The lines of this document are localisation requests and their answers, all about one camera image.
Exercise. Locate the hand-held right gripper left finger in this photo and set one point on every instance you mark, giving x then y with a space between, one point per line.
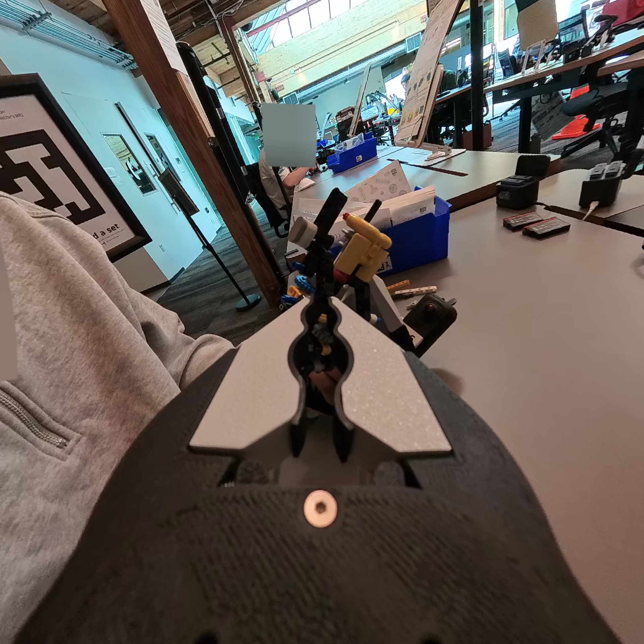
251 392

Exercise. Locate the black-legged office desk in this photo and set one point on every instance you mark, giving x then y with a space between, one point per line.
563 70

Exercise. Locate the orange cone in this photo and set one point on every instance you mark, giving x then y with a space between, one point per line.
576 123

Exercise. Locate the small screen on stand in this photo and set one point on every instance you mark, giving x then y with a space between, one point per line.
178 191

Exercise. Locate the small blue plastic bin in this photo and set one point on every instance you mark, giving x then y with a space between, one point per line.
352 156

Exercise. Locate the small wooden sign board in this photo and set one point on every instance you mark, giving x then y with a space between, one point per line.
360 100

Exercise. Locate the black battery charger case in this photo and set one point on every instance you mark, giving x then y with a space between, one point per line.
521 188

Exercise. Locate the printed paper sheet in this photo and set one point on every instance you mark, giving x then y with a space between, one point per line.
380 183

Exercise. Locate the black and yellow lego model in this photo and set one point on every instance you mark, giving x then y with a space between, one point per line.
362 246

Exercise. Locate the stack of white booklets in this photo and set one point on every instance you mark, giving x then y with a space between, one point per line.
410 206

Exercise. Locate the black stanchion pole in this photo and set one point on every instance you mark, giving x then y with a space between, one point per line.
221 251

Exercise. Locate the paper notice on pillar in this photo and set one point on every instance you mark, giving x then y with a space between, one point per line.
166 35

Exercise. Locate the large wooden sign board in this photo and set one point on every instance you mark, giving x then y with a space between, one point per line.
425 85

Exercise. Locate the person's left hand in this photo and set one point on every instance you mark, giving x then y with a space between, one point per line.
326 386

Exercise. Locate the wall conduit pipes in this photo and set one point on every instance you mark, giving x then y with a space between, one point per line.
65 40

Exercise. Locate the wooden pillar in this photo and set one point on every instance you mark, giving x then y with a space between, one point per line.
201 151

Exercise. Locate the black mesh office chair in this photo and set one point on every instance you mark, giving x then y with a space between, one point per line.
603 105

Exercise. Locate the black framed poster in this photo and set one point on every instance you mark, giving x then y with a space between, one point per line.
45 166

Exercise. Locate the person's left forearm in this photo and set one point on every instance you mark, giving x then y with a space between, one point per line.
100 302

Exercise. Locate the yellow lego beam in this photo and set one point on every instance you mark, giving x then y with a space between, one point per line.
400 285

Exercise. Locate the black camera battery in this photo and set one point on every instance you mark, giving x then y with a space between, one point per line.
546 228
523 220

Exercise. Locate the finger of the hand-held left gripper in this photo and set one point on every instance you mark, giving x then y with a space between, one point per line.
388 307

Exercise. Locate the white lego beam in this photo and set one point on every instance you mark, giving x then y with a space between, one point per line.
416 291

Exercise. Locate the black charging dock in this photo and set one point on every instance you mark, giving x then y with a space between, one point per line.
601 191

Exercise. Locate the black strip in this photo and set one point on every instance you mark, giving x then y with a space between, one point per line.
432 168

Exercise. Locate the large blue plastic bin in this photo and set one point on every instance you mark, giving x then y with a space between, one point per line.
417 241

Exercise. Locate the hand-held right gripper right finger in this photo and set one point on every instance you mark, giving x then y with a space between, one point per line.
387 397

